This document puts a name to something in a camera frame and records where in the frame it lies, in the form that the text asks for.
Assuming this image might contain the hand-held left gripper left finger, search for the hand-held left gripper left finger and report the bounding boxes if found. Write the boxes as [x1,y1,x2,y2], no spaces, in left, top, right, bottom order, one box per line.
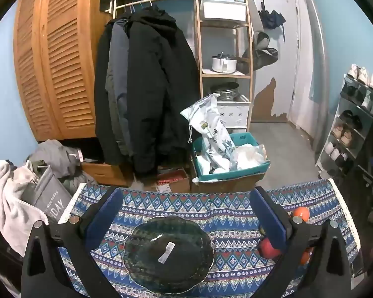
[21,187,125,298]

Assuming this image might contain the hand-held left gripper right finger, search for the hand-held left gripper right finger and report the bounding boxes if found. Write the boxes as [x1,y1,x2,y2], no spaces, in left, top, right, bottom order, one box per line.
[250,186,352,298]

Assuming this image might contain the red pomegranate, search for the red pomegranate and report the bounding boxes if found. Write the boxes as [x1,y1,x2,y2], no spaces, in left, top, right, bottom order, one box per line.
[257,238,282,259]

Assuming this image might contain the dark glass plate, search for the dark glass plate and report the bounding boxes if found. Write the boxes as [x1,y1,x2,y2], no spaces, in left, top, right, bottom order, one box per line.
[124,216,215,295]

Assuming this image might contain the teal plastic basket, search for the teal plastic basket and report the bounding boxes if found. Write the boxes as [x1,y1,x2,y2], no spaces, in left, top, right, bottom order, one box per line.
[192,132,271,183]

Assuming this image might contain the grey fabric bag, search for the grey fabric bag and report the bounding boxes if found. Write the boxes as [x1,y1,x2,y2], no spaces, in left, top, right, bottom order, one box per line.
[20,166,73,224]

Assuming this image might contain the white plastic bags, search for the white plastic bags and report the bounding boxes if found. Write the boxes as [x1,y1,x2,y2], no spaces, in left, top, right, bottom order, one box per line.
[228,144,268,171]

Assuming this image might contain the blue patterned tablecloth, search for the blue patterned tablecloth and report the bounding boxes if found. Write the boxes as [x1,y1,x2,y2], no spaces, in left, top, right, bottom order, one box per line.
[57,178,361,298]

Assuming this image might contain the grey clothes pile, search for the grey clothes pile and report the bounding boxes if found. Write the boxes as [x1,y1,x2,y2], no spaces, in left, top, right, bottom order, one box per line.
[26,140,97,187]

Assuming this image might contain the white shoe rack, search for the white shoe rack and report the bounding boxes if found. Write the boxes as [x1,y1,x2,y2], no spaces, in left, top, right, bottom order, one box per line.
[315,65,373,177]

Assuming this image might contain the white towel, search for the white towel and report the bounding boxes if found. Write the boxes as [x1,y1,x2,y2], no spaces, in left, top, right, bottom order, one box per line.
[0,160,48,257]

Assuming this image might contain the white patterned bag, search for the white patterned bag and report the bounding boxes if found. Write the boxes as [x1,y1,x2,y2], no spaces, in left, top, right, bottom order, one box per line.
[180,95,237,174]

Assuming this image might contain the white perforated basket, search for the white perforated basket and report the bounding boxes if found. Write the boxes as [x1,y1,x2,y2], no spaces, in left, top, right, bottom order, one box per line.
[216,95,252,129]

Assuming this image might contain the black jacket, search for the black jacket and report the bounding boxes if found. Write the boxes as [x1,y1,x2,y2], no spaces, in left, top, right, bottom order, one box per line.
[95,22,115,165]

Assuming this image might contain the steel pot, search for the steel pot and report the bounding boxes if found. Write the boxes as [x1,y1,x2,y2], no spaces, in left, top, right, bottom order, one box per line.
[211,82,240,102]

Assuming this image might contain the white door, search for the white door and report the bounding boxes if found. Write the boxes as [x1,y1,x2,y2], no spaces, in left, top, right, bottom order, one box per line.
[250,0,299,123]

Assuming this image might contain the black hooded coat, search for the black hooded coat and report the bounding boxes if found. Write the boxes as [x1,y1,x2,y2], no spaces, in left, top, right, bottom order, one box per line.
[127,4,201,174]

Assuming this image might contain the grey jacket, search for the grey jacket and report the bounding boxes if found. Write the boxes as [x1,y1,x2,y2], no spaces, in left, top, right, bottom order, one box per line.
[107,19,134,159]

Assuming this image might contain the dark pan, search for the dark pan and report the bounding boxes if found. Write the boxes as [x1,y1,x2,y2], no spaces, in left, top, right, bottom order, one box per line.
[236,56,251,74]

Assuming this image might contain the white pot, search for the white pot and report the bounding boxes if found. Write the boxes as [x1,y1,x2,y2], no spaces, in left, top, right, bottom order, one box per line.
[211,54,237,73]

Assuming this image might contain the large hanging slipper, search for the large hanging slipper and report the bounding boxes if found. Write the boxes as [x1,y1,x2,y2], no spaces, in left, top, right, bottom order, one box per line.
[241,47,279,69]

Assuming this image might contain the wooden louvered wardrobe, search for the wooden louvered wardrobe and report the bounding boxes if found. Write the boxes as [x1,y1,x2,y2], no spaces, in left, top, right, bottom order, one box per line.
[13,0,112,140]

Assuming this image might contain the wooden shelf unit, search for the wooden shelf unit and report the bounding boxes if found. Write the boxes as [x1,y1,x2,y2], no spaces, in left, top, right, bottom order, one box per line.
[194,0,254,125]

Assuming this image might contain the small hanging slipper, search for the small hanging slipper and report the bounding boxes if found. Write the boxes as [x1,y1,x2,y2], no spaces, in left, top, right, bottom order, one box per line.
[255,32,270,50]

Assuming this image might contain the white storage bin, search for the white storage bin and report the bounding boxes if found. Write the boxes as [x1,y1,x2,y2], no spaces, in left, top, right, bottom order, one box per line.
[200,0,247,21]

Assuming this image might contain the white clothes rail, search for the white clothes rail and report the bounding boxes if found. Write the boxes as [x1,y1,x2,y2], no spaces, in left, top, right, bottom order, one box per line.
[113,0,197,11]

